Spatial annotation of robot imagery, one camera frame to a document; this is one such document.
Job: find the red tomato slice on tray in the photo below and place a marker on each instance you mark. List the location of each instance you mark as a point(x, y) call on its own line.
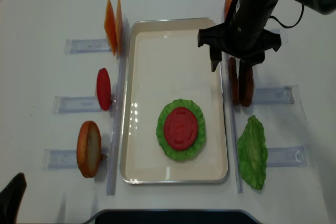
point(180, 129)

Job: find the clear holder for lettuce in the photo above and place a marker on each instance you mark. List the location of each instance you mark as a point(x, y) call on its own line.
point(297, 156)

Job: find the standing bun slice left side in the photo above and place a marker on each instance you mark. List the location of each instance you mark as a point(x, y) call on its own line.
point(89, 149)

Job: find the clear holder for left bun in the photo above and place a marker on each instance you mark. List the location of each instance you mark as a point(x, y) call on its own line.
point(59, 159)

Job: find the black object bottom left corner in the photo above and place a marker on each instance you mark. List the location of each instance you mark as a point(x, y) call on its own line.
point(11, 198)

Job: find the left bun slice top right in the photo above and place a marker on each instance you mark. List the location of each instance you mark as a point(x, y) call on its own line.
point(227, 4)

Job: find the clear holder for cheese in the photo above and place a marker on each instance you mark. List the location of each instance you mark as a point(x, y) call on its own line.
point(76, 46)

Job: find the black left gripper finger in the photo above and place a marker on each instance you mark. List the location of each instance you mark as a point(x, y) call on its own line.
point(215, 57)

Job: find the white rectangular metal tray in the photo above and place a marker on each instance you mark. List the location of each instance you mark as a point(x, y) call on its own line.
point(166, 64)

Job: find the brown meat patty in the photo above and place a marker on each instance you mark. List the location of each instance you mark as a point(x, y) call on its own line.
point(245, 102)
point(233, 80)

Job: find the clear holder for patties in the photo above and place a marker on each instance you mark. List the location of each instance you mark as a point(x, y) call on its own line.
point(275, 95)

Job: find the long clear acrylic rail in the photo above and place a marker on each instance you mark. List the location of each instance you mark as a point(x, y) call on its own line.
point(232, 127)
point(118, 110)

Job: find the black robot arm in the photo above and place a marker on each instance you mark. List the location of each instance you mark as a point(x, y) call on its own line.
point(321, 6)

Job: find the clear holder for right buns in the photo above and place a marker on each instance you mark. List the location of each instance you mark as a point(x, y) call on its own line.
point(281, 31)

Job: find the green lettuce leaf on tray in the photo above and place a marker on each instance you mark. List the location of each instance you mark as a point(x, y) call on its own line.
point(201, 137)

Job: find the left long clear acrylic rail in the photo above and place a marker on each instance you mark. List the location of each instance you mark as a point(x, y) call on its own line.
point(118, 110)

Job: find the standing green lettuce leaf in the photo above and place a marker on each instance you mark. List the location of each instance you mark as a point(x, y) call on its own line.
point(253, 154)

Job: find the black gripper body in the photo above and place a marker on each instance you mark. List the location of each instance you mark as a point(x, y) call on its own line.
point(242, 35)

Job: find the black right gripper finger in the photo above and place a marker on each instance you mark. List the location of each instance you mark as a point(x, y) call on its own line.
point(246, 80)

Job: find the clear holder for tomato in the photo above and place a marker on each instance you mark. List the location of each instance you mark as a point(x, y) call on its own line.
point(63, 105)

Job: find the standing red tomato slice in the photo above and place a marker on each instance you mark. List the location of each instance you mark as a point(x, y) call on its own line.
point(103, 89)

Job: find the right long clear acrylic rail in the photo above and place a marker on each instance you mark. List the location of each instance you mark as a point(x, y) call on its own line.
point(232, 127)

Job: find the dark robot base bottom edge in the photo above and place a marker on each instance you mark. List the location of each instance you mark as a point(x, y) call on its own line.
point(174, 216)

